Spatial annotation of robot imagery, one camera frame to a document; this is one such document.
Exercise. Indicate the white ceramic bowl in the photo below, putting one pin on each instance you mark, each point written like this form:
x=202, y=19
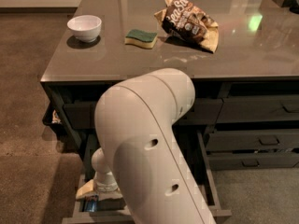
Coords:
x=85, y=28

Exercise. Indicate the dark cabinet island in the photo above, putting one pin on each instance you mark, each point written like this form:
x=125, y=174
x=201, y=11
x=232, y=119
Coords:
x=257, y=55

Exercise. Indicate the top right dark drawer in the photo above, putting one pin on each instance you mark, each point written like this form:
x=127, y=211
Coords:
x=259, y=109

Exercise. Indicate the brown crumpled snack bag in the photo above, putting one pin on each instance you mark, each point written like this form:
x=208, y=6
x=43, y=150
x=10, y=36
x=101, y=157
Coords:
x=190, y=23

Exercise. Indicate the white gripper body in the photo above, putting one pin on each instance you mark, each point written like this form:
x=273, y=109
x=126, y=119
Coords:
x=105, y=188

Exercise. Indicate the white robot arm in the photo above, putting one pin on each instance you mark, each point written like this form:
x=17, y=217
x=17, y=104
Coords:
x=133, y=121

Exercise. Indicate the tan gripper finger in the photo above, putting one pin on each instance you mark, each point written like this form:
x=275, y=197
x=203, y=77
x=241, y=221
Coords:
x=109, y=196
x=87, y=190

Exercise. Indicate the bottom right dark drawer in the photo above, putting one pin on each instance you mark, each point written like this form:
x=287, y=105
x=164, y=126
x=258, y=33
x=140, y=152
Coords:
x=253, y=161

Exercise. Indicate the middle right dark drawer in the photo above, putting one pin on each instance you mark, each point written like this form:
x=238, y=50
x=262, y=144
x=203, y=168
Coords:
x=254, y=140

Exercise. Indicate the blue silver redbull can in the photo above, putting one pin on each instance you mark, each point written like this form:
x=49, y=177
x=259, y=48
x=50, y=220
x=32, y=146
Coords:
x=91, y=204

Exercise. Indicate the dark object behind cabinet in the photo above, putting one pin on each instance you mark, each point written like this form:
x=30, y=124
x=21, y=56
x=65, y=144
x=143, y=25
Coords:
x=48, y=120

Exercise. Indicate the green and yellow sponge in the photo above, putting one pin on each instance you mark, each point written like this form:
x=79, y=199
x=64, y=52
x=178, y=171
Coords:
x=142, y=39

